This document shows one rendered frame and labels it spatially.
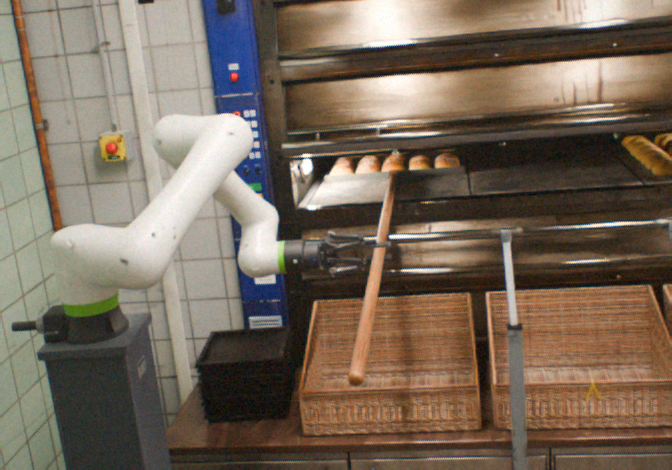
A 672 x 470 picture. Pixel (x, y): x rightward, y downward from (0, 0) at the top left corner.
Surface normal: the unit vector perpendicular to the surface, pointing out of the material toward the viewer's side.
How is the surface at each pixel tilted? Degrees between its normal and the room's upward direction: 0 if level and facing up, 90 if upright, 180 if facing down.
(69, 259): 87
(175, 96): 90
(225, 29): 90
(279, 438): 0
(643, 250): 70
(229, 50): 90
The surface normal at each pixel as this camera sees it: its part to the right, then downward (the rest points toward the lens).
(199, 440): -0.10, -0.96
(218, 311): -0.13, 0.26
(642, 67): -0.15, -0.08
